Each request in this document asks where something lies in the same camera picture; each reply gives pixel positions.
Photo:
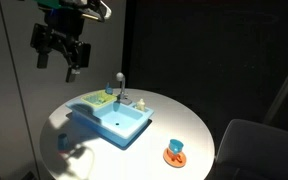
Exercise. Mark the grey slanted pole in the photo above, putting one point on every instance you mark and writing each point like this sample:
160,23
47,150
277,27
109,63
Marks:
284,86

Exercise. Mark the green toy dish rack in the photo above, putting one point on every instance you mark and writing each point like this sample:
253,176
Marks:
97,98

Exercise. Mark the orange toy saucer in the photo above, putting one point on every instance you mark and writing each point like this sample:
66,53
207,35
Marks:
174,158

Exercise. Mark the grey chair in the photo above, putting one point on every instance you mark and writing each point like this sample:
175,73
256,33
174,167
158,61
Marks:
260,150

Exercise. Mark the blue toy dish brush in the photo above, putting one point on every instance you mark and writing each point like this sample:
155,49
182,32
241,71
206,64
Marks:
109,89

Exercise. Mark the blue toy teacup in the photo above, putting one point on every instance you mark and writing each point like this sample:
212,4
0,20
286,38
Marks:
175,146

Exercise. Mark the grey toy faucet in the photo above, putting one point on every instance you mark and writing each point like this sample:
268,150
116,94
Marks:
121,87

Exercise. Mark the cream toy soap bottle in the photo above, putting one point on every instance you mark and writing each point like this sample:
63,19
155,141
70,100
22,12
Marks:
140,104

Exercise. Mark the blue cup with orange rim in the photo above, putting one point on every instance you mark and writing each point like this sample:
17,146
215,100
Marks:
63,142

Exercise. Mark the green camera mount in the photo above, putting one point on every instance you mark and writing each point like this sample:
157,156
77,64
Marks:
49,4

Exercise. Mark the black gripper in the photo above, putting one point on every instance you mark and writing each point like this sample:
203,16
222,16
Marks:
64,33

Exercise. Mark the blue toy sink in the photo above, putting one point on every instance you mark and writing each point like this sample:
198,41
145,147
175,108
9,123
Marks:
117,120

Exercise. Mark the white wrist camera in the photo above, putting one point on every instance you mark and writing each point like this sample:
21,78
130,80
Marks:
100,10

